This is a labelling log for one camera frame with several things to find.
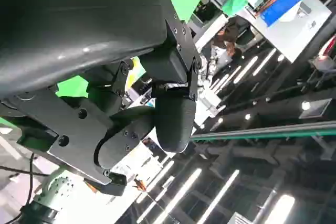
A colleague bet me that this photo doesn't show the blue cloth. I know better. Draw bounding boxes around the blue cloth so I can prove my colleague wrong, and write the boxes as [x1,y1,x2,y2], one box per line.
[262,0,321,27]

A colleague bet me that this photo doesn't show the white workshop desk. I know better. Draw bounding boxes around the white workshop desk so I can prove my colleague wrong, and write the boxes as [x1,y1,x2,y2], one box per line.
[245,0,333,63]

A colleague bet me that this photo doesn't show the thin black cable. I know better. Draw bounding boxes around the thin black cable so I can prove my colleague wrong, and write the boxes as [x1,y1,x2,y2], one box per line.
[25,153,36,208]
[0,165,50,177]

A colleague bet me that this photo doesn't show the green edged metal rail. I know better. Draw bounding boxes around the green edged metal rail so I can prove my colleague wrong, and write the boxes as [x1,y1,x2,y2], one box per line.
[190,123,336,142]

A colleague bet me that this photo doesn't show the person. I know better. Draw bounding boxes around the person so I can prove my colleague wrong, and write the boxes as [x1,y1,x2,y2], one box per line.
[209,15,254,71]

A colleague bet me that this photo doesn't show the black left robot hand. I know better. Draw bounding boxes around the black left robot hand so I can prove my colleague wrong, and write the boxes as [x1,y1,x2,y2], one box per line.
[0,0,203,196]

